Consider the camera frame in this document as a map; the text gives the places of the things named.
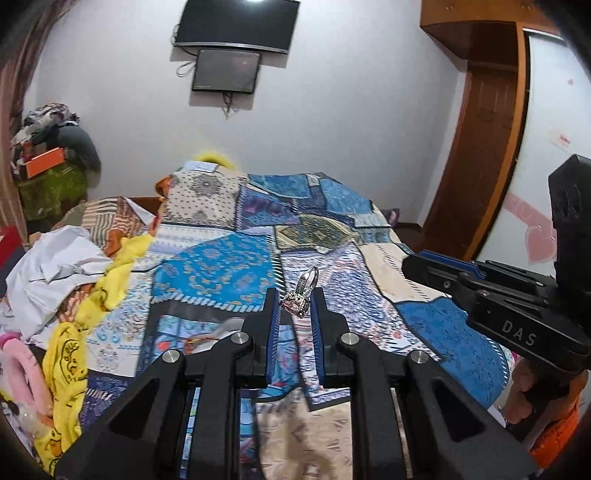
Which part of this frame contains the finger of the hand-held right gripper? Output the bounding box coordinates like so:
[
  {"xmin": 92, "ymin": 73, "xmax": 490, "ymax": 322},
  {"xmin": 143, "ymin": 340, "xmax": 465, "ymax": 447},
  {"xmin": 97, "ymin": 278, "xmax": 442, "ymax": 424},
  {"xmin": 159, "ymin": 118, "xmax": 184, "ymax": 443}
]
[
  {"xmin": 401, "ymin": 255, "xmax": 472, "ymax": 302},
  {"xmin": 418, "ymin": 250, "xmax": 488, "ymax": 278}
]

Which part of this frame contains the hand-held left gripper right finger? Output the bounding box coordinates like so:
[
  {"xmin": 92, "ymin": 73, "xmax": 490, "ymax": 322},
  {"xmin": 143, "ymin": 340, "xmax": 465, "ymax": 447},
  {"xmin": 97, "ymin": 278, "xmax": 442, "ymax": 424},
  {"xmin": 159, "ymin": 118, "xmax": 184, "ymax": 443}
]
[{"xmin": 310, "ymin": 290, "xmax": 537, "ymax": 480}]

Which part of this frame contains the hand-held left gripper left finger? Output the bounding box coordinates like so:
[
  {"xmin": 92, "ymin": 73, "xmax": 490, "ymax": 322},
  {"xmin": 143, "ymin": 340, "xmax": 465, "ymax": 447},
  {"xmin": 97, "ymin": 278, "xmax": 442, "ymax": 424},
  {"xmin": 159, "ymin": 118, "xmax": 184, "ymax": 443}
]
[{"xmin": 54, "ymin": 287, "xmax": 281, "ymax": 480}]

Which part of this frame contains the silver ring with pink stone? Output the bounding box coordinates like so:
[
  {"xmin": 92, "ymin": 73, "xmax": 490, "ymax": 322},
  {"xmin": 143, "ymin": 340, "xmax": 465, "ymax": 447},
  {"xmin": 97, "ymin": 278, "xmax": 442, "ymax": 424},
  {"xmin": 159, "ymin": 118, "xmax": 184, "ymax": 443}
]
[{"xmin": 281, "ymin": 266, "xmax": 321, "ymax": 319}]

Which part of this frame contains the person's right forearm orange sleeve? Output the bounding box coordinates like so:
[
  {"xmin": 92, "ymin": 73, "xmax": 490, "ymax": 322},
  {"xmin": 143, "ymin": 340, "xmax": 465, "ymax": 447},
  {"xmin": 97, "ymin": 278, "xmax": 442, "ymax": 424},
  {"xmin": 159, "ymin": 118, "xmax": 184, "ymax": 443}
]
[{"xmin": 529, "ymin": 381, "xmax": 585, "ymax": 469}]

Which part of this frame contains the person's right hand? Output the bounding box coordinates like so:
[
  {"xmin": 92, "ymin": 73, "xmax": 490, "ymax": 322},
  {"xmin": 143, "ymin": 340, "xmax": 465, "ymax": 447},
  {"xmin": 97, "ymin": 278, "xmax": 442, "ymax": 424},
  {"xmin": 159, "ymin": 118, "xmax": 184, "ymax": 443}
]
[{"xmin": 503, "ymin": 357, "xmax": 539, "ymax": 418}]

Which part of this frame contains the small white pouch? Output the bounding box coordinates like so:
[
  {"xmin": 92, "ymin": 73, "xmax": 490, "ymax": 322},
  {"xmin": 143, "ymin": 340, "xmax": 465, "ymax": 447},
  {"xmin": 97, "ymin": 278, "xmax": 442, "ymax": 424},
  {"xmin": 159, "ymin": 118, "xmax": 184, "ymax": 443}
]
[{"xmin": 184, "ymin": 316, "xmax": 246, "ymax": 357}]

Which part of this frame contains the blue patchwork blanket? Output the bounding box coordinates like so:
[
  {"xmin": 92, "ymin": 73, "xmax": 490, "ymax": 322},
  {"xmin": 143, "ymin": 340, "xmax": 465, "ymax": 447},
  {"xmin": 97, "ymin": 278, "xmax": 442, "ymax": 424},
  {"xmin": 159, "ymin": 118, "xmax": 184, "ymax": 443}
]
[{"xmin": 78, "ymin": 161, "xmax": 515, "ymax": 480}]

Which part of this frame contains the pink heart sticker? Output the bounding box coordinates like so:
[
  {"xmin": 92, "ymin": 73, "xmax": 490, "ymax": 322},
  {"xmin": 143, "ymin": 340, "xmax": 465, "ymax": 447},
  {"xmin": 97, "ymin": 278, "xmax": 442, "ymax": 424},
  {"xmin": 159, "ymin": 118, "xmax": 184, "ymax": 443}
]
[{"xmin": 502, "ymin": 193, "xmax": 560, "ymax": 265}]

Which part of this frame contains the brown wooden wardrobe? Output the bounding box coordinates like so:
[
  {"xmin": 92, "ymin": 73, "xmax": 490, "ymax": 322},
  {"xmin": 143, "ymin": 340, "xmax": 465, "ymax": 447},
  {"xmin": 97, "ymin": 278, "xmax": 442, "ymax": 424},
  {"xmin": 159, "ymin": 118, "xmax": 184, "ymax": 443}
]
[{"xmin": 419, "ymin": 0, "xmax": 533, "ymax": 263}]

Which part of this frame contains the white sliding wardrobe door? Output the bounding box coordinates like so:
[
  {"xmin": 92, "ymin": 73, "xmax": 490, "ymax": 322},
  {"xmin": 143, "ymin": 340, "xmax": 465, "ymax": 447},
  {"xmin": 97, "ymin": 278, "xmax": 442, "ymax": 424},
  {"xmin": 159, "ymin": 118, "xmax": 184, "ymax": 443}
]
[{"xmin": 475, "ymin": 27, "xmax": 591, "ymax": 280}]

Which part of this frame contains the yellow pillow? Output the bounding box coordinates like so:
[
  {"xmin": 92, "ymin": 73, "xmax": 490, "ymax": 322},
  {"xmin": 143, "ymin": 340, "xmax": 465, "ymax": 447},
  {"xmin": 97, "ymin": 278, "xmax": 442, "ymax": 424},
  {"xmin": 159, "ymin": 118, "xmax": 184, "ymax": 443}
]
[{"xmin": 191, "ymin": 148, "xmax": 238, "ymax": 171}]

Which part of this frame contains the orange striped patterned cloth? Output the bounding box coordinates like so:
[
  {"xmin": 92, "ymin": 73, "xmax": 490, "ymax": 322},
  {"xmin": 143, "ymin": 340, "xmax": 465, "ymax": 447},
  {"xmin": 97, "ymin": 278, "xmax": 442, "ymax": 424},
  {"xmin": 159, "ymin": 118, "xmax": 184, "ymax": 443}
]
[{"xmin": 59, "ymin": 196, "xmax": 161, "ymax": 258}]

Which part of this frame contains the yellow printed cloth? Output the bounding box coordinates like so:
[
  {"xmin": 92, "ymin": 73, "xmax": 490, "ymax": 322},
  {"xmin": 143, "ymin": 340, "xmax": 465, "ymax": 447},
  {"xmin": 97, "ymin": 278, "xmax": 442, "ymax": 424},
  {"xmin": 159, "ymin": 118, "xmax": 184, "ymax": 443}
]
[{"xmin": 33, "ymin": 232, "xmax": 156, "ymax": 474}]

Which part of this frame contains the white crumpled cloth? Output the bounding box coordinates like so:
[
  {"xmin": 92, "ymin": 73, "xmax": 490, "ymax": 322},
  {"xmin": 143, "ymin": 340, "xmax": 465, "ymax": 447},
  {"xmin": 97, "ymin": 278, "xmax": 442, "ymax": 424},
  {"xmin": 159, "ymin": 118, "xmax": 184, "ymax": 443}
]
[{"xmin": 6, "ymin": 224, "xmax": 115, "ymax": 343}]

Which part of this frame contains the pink plush headband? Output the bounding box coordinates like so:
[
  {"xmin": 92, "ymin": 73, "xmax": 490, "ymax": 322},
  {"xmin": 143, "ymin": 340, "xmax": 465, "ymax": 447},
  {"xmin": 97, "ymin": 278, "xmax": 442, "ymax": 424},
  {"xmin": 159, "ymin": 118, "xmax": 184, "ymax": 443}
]
[{"xmin": 0, "ymin": 333, "xmax": 52, "ymax": 418}]

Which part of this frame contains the pile of mixed clothes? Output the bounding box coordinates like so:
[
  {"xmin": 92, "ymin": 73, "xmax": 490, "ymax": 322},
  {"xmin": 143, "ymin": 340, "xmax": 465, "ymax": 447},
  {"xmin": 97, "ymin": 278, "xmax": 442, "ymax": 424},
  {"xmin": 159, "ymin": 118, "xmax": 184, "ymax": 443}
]
[{"xmin": 8, "ymin": 103, "xmax": 103, "ymax": 223}]

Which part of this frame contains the orange flat box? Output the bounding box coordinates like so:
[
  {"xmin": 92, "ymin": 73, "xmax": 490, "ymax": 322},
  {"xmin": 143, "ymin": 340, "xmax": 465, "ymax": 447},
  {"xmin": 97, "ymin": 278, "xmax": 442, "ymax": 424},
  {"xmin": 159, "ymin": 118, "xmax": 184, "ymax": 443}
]
[{"xmin": 25, "ymin": 146, "xmax": 66, "ymax": 179}]

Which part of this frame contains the brown curtain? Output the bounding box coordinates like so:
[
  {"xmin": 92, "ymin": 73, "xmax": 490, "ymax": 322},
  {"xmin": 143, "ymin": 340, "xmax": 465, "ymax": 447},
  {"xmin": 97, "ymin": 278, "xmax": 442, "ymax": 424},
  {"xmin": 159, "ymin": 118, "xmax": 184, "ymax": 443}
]
[{"xmin": 0, "ymin": 28, "xmax": 44, "ymax": 245}]

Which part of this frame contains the small black wall monitor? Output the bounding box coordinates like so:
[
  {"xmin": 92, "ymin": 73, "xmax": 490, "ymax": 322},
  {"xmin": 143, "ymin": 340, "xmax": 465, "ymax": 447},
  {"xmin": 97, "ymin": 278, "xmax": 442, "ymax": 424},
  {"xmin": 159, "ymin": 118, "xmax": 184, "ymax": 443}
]
[{"xmin": 191, "ymin": 47, "xmax": 263, "ymax": 95}]

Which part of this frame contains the black wall television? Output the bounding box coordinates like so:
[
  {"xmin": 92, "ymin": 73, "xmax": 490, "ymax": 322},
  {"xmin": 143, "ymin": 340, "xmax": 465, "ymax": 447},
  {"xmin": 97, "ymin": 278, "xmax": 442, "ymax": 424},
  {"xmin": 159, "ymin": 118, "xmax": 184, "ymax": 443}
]
[{"xmin": 172, "ymin": 0, "xmax": 302, "ymax": 55}]

